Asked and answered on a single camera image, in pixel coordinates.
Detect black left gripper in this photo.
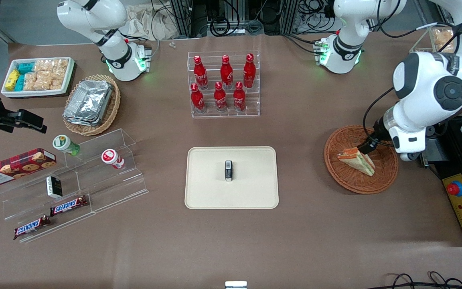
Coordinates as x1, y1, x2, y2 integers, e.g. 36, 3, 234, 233
357, 114, 393, 155

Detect triangle sandwich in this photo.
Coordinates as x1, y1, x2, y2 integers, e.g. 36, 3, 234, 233
337, 147, 376, 177

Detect brown wicker basket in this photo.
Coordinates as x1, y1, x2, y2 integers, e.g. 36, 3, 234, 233
324, 125, 399, 195

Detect aluminium foil tray stack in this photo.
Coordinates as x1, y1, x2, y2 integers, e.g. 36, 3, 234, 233
63, 79, 113, 127

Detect white snack tray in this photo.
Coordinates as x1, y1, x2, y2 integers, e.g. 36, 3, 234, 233
1, 57, 75, 99

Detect light wicker basket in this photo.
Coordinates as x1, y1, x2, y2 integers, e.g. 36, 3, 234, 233
63, 74, 121, 136

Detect beige plastic tray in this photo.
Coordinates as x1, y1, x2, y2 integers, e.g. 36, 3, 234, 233
184, 146, 280, 210

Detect green capped drink cup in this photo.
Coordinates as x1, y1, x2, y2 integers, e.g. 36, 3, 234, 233
53, 135, 81, 157

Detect red tartan cookie box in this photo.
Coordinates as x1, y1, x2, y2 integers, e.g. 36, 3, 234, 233
0, 148, 57, 188

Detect yellow snack packet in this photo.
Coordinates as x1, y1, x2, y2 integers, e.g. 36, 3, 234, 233
5, 70, 20, 91

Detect small black carton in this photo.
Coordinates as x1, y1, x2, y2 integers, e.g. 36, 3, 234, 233
46, 176, 63, 199

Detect red capped drink cup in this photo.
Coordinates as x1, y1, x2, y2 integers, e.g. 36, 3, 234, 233
101, 149, 125, 169

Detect black table appliance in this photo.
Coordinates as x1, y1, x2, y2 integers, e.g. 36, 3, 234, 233
420, 114, 462, 179

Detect brown snickers bar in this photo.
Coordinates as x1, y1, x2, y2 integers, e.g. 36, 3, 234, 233
13, 216, 51, 240
50, 195, 88, 217

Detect clear acrylic step shelf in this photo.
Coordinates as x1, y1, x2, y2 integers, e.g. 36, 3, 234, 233
0, 128, 149, 244

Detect clear acrylic bottle rack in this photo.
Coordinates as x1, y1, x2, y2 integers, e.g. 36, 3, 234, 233
187, 50, 261, 118

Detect red cola bottle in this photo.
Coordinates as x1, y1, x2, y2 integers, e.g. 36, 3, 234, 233
243, 53, 256, 89
190, 83, 206, 113
220, 55, 234, 90
233, 81, 246, 112
193, 55, 209, 90
214, 82, 228, 113

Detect beige crumpled cloth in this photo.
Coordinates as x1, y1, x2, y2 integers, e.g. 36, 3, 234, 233
126, 5, 179, 41

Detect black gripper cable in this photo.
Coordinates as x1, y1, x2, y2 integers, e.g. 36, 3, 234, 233
362, 86, 396, 151

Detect black floor cable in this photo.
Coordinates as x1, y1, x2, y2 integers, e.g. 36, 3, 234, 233
379, 272, 462, 289

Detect aluminium profile frame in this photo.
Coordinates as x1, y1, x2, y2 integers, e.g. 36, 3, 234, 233
170, 0, 200, 39

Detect black coiled cable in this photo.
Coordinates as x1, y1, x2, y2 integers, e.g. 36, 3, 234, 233
209, 16, 232, 37

